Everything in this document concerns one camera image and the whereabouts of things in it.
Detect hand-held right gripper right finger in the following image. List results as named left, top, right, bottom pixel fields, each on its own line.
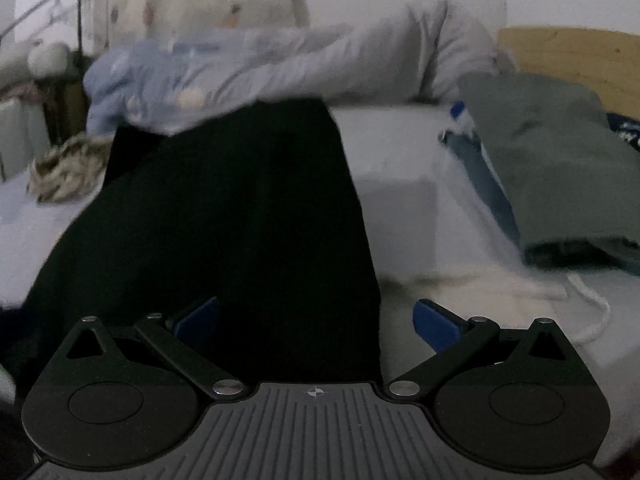
left=384, top=298, right=597, bottom=402

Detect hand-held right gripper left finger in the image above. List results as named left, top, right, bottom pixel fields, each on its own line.
left=36, top=296, right=246, bottom=402

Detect black pants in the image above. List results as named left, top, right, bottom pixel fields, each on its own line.
left=0, top=96, right=386, bottom=396

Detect metal clothes rack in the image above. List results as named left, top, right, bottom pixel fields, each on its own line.
left=0, top=0, right=96, bottom=53

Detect light blue folded garment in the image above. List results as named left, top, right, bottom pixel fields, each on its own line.
left=439, top=120, right=521, bottom=251

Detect pale blue printed bed sheet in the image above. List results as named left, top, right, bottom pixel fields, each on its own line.
left=0, top=105, right=640, bottom=466

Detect cream dark-spotted fuzzy cloth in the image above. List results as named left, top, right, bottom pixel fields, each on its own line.
left=26, top=132, right=113, bottom=204

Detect grey-green folded garment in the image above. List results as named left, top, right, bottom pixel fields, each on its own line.
left=457, top=72, right=640, bottom=277

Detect dark printed cloth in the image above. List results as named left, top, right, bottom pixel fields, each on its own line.
left=606, top=111, right=640, bottom=152

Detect light blue printed duvet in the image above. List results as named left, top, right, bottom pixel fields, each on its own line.
left=82, top=0, right=516, bottom=137

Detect white plush toy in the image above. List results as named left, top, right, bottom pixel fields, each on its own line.
left=0, top=40, right=71, bottom=81

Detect wooden headboard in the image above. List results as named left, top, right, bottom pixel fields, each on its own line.
left=496, top=26, right=640, bottom=121

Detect white cloth strip with cord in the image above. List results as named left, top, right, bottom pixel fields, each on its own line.
left=395, top=262, right=612, bottom=347

